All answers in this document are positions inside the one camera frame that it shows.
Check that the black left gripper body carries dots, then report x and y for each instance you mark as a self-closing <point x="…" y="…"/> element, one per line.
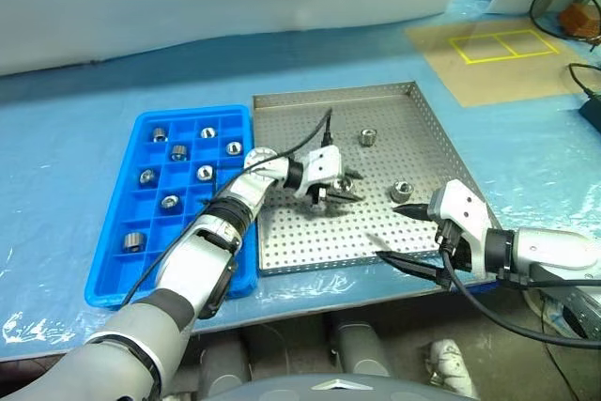
<point x="320" y="194"/>

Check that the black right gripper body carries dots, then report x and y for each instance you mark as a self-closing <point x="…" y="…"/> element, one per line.
<point x="454" y="246"/>

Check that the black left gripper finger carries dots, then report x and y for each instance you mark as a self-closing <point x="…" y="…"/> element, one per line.
<point x="345" y="197"/>
<point x="353" y="172"/>

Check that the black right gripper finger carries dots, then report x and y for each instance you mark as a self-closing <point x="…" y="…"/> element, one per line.
<point x="414" y="211"/>
<point x="413" y="266"/>

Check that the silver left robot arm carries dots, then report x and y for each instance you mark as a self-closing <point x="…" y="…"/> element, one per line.
<point x="197" y="255"/>

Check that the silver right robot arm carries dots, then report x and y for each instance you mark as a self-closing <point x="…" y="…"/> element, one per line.
<point x="554" y="248"/>

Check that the blue compartment tray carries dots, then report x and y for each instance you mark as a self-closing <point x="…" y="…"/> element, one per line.
<point x="108" y="279"/>

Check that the perforated metal tray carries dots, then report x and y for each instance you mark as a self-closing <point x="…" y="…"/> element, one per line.
<point x="305" y="241"/>

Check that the grey rounded leg housing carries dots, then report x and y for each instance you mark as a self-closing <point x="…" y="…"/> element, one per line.
<point x="361" y="349"/>
<point x="225" y="373"/>

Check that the brown flat mat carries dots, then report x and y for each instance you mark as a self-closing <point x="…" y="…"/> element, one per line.
<point x="493" y="81"/>

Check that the grey-blue robot torso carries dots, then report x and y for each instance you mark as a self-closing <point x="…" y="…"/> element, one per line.
<point x="300" y="391"/>

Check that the black flat device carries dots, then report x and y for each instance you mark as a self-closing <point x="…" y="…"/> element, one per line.
<point x="592" y="114"/>

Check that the orange-brown block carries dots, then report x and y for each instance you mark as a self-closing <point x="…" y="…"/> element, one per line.
<point x="577" y="18"/>

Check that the blue plastic table cover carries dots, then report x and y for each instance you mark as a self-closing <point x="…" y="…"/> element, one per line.
<point x="61" y="161"/>

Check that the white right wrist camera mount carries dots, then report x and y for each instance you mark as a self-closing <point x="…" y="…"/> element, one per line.
<point x="462" y="204"/>

